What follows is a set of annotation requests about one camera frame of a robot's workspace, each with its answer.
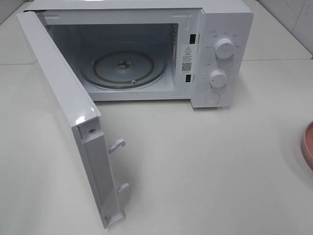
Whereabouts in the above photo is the round white door button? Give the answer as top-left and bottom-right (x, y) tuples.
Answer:
(205, 93), (221, 106)

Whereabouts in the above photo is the white timer knob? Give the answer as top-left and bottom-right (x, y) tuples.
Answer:
(208, 70), (227, 88)

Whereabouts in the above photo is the white microwave door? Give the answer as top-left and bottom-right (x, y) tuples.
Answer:
(17, 11), (130, 228)

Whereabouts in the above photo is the pink round plate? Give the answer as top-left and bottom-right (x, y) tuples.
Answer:
(301, 122), (313, 170)

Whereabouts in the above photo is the glass microwave turntable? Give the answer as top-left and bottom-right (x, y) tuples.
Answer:
(80, 42), (167, 90)

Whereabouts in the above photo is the white microwave oven body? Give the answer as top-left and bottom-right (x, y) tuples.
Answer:
(23, 0), (254, 108)

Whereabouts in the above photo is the upper white power knob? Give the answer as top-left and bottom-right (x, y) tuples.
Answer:
(214, 36), (235, 59)

